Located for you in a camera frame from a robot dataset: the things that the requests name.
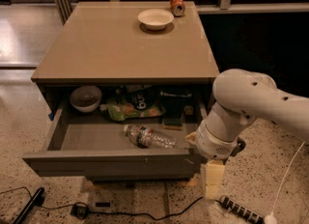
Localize small black floor plate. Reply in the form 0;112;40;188
96;202;110;208

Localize black power cable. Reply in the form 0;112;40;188
0;185;223;221

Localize clear plastic water bottle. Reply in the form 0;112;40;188
124;125;177;149

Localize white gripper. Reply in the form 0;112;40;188
185;120;246;200

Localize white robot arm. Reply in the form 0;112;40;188
186;69;309;200

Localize black power adapter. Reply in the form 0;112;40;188
70;202;89;220

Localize white bowl on cabinet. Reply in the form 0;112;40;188
138;9;174;31

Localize black power strip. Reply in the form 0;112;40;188
219;195;264;224

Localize orange soda can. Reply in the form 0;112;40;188
170;0;185;17

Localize grey top drawer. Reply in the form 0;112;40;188
22;86;209;182

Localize black bar on floor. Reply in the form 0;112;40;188
13;187;44;224

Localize green yellow sponge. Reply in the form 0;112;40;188
162;116;183;130

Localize white bowl in drawer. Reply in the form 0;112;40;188
70;86;102;113

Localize green snack bag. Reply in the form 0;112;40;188
99;96;165;122

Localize grey drawer cabinet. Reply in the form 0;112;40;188
31;1;221;187

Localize white cable with plug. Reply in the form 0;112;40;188
264;141;307;224

